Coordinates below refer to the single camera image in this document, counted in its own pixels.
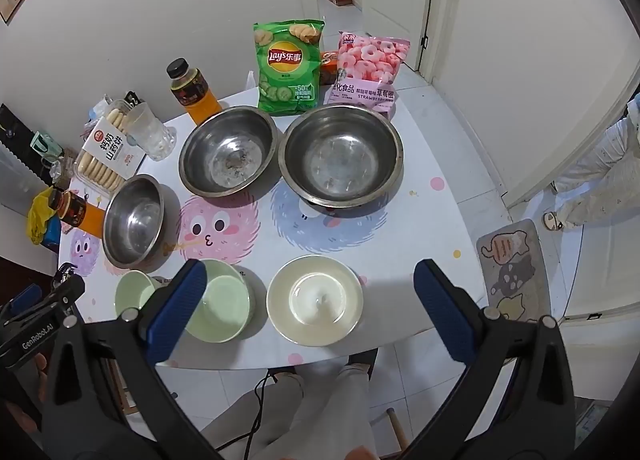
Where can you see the medium steel bowl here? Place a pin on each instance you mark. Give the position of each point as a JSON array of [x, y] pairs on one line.
[[225, 150]]

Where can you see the small steel bowl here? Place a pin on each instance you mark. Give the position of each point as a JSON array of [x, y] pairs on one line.
[[132, 220]]

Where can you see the large steel bowl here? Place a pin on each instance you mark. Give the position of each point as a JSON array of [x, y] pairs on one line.
[[342, 160]]

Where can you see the blue item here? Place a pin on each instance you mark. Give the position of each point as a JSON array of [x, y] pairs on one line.
[[51, 239]]

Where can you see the biscuit package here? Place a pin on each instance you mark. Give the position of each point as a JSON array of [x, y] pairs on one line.
[[107, 150]]

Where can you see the yellow cloth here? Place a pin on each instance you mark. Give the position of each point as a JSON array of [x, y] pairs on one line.
[[40, 220]]

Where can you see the cat print floor mat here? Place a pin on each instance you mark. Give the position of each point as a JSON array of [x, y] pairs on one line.
[[515, 270]]

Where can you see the small orange box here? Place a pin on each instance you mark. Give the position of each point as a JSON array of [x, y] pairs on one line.
[[330, 69]]

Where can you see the clear plastic cup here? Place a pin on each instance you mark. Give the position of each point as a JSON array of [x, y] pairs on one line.
[[150, 133]]

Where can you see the green cup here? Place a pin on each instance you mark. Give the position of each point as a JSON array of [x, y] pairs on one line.
[[44, 144]]

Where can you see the wooden stool leg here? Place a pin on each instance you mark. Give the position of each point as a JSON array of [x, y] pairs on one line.
[[396, 427]]

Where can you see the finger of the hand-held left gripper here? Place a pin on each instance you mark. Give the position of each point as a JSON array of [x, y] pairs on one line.
[[25, 299]]

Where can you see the pink snack bag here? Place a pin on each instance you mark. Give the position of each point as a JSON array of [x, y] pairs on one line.
[[367, 75]]

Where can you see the person's left hand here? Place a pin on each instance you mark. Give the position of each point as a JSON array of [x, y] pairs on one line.
[[37, 367]]

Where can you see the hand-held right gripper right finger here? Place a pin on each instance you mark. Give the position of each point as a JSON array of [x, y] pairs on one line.
[[445, 312]]

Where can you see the orange drink bottle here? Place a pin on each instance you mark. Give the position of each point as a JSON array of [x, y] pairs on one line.
[[192, 90], [77, 212]]

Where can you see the person's legs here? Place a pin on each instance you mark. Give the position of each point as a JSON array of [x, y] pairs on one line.
[[310, 415]]

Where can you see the large green bowl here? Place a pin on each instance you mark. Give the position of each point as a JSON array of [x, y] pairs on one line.
[[222, 300]]

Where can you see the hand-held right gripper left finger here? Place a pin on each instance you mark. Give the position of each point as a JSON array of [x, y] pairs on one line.
[[177, 312]]

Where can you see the small green bowl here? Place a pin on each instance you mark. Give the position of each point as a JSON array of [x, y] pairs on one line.
[[130, 290]]

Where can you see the cream bowl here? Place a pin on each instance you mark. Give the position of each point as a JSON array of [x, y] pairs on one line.
[[315, 300]]

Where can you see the green chip bag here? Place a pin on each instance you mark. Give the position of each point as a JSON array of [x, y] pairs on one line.
[[287, 70]]

